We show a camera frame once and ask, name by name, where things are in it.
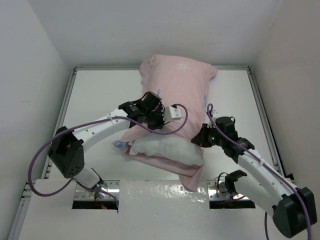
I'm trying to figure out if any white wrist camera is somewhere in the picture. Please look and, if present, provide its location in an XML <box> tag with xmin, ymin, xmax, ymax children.
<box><xmin>206</xmin><ymin>110</ymin><xmax>219</xmax><ymax>119</ymax></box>
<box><xmin>163</xmin><ymin>106</ymin><xmax>182</xmax><ymax>124</ymax></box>

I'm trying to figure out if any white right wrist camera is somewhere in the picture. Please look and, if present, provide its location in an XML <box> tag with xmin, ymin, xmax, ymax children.
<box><xmin>206</xmin><ymin>110</ymin><xmax>219</xmax><ymax>119</ymax></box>

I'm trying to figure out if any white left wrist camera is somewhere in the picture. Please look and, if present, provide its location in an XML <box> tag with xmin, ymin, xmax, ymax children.
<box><xmin>163</xmin><ymin>106</ymin><xmax>182</xmax><ymax>124</ymax></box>

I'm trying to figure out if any white front cover board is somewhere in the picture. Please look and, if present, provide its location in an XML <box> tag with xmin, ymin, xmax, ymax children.
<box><xmin>19</xmin><ymin>180</ymin><xmax>283</xmax><ymax>240</ymax></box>

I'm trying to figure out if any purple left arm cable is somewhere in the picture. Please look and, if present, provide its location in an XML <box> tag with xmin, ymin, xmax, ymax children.
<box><xmin>29</xmin><ymin>102</ymin><xmax>189</xmax><ymax>201</ymax></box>

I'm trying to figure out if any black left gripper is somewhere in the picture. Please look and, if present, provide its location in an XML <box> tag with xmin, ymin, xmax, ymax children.
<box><xmin>143</xmin><ymin>106</ymin><xmax>170</xmax><ymax>133</ymax></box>

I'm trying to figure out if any pink pillowcase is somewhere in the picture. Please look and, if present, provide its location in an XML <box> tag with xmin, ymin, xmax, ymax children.
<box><xmin>114</xmin><ymin>54</ymin><xmax>218</xmax><ymax>192</ymax></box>

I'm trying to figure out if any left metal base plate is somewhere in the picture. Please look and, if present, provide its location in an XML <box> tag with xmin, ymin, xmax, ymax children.
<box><xmin>74</xmin><ymin>180</ymin><xmax>120</xmax><ymax>201</ymax></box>

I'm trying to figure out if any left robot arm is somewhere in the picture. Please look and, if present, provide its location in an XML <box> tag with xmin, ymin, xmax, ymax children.
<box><xmin>48</xmin><ymin>92</ymin><xmax>165</xmax><ymax>189</ymax></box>

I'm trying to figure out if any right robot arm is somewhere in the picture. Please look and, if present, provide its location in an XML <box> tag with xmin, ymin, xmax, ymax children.
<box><xmin>191</xmin><ymin>116</ymin><xmax>318</xmax><ymax>239</ymax></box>

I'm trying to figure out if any metal base plate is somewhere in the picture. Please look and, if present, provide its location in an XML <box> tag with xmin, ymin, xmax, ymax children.
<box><xmin>74</xmin><ymin>180</ymin><xmax>120</xmax><ymax>201</ymax></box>
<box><xmin>207</xmin><ymin>179</ymin><xmax>249</xmax><ymax>202</ymax></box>

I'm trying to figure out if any aluminium table frame rail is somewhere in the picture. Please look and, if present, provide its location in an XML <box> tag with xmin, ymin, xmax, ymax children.
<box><xmin>18</xmin><ymin>61</ymin><xmax>283</xmax><ymax>240</ymax></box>

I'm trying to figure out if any white pillow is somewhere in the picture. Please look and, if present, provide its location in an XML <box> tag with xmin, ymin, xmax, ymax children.
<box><xmin>129</xmin><ymin>135</ymin><xmax>205</xmax><ymax>166</ymax></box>

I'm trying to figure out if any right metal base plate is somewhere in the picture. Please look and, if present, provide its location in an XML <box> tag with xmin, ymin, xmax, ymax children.
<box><xmin>207</xmin><ymin>179</ymin><xmax>249</xmax><ymax>202</ymax></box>

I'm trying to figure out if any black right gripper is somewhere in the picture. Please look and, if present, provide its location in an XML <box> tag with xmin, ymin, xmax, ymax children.
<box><xmin>191</xmin><ymin>123</ymin><xmax>225</xmax><ymax>148</ymax></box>

